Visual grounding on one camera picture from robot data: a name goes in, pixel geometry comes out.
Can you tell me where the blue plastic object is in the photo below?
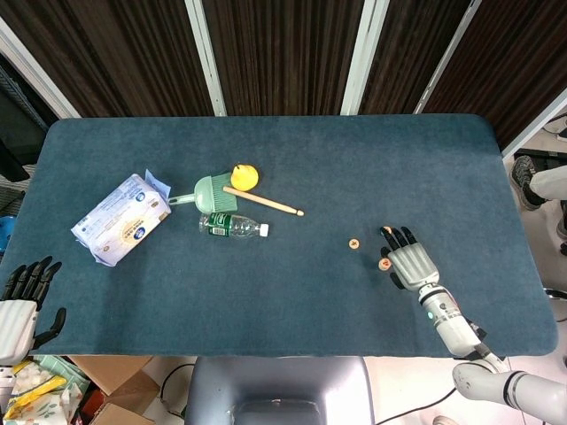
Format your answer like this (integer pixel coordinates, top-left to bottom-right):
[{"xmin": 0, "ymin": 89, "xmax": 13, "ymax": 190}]
[{"xmin": 0, "ymin": 215, "xmax": 17, "ymax": 254}]

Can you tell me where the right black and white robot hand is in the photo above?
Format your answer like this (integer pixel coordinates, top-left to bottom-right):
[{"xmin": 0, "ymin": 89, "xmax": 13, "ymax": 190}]
[{"xmin": 379, "ymin": 225, "xmax": 441, "ymax": 293}]

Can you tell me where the bag of white cotton balls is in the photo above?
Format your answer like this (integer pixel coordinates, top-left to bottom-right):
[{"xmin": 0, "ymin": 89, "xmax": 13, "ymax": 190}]
[{"xmin": 15, "ymin": 360, "xmax": 54, "ymax": 390}]

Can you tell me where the wooden stick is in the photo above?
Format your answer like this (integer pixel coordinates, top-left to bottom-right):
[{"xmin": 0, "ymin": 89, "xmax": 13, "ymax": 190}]
[{"xmin": 222, "ymin": 185, "xmax": 306, "ymax": 218}]

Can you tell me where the blue table cloth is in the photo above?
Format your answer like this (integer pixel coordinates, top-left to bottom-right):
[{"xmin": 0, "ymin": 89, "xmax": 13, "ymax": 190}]
[{"xmin": 0, "ymin": 113, "xmax": 560, "ymax": 359}]

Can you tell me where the white and blue tissue pack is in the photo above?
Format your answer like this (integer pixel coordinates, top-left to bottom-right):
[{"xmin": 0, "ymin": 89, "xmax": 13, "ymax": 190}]
[{"xmin": 70, "ymin": 168, "xmax": 173, "ymax": 267}]

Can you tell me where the green hand brush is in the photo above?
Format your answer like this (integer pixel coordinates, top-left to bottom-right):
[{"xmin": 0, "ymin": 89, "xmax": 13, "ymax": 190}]
[{"xmin": 167, "ymin": 172, "xmax": 240, "ymax": 213}]

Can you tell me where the green patterned package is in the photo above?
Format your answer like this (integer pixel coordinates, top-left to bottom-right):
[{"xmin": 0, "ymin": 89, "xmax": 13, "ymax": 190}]
[{"xmin": 35, "ymin": 353, "xmax": 89, "ymax": 395}]

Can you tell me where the white partition post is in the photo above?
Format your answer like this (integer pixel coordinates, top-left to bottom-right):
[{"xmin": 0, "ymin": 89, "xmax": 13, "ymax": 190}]
[
  {"xmin": 0, "ymin": 16, "xmax": 82, "ymax": 120},
  {"xmin": 414, "ymin": 0, "xmax": 483, "ymax": 115},
  {"xmin": 501, "ymin": 86, "xmax": 567, "ymax": 157},
  {"xmin": 184, "ymin": 0, "xmax": 228, "ymax": 117},
  {"xmin": 340, "ymin": 0, "xmax": 391, "ymax": 116}
]

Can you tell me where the grey robot torso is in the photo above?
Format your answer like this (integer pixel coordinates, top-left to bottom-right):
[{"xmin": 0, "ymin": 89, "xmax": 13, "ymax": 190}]
[{"xmin": 183, "ymin": 355, "xmax": 376, "ymax": 425}]

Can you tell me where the grey sneaker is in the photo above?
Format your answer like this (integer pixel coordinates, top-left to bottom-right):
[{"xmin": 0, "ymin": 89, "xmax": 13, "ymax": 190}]
[
  {"xmin": 555, "ymin": 211, "xmax": 567, "ymax": 257},
  {"xmin": 511, "ymin": 154, "xmax": 549, "ymax": 212}
]

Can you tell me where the floral tissue pack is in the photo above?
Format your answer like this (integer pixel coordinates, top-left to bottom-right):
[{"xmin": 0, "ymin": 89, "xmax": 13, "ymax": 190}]
[{"xmin": 43, "ymin": 382, "xmax": 85, "ymax": 425}]

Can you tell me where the clear plastic water bottle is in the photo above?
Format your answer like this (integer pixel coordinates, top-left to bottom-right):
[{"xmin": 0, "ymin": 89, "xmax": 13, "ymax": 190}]
[{"xmin": 198, "ymin": 212, "xmax": 271, "ymax": 240}]

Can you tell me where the person leg in light trousers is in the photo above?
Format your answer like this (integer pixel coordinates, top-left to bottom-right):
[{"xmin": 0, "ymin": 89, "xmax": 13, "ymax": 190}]
[{"xmin": 529, "ymin": 164, "xmax": 567, "ymax": 204}]

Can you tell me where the yellow ball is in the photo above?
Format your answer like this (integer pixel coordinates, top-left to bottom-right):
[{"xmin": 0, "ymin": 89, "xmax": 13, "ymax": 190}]
[{"xmin": 229, "ymin": 163, "xmax": 260, "ymax": 192}]

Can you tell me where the brown cardboard box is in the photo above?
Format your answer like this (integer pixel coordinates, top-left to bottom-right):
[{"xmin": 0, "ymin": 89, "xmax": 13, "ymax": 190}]
[
  {"xmin": 90, "ymin": 400, "xmax": 156, "ymax": 425},
  {"xmin": 66, "ymin": 355, "xmax": 161, "ymax": 411}
]

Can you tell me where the yellow packet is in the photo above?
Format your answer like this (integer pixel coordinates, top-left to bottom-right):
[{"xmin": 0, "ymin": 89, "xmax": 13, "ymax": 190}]
[{"xmin": 8, "ymin": 374, "xmax": 67, "ymax": 420}]

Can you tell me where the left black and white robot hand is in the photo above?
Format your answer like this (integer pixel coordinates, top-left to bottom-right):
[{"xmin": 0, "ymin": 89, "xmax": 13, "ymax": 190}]
[{"xmin": 0, "ymin": 255, "xmax": 68, "ymax": 365}]

